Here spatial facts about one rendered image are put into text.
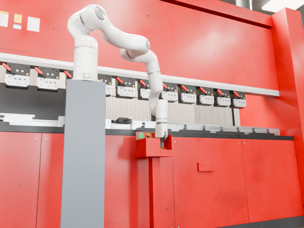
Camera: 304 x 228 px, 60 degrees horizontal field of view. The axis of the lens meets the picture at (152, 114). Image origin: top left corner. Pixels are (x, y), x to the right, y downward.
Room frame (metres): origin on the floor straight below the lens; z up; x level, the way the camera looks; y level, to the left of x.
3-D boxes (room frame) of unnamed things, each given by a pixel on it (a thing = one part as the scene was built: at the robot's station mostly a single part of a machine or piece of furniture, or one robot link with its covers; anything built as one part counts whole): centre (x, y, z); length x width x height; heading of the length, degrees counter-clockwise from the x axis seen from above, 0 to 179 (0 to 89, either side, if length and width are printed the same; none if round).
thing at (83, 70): (1.27, 0.33, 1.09); 0.19 x 0.19 x 0.18
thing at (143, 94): (2.19, 0.04, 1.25); 0.15 x 0.09 x 0.17; 114
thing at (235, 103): (2.61, -0.87, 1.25); 0.15 x 0.09 x 0.17; 114
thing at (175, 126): (2.48, -0.59, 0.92); 1.68 x 0.06 x 0.10; 114
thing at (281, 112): (3.06, -1.44, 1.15); 0.85 x 0.25 x 2.30; 24
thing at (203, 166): (2.24, -0.44, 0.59); 0.15 x 0.02 x 0.07; 114
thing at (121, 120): (2.29, 0.23, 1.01); 0.26 x 0.12 x 0.05; 24
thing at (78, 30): (1.29, 0.36, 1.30); 0.19 x 0.12 x 0.24; 53
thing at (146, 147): (1.82, -0.01, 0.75); 0.20 x 0.16 x 0.18; 118
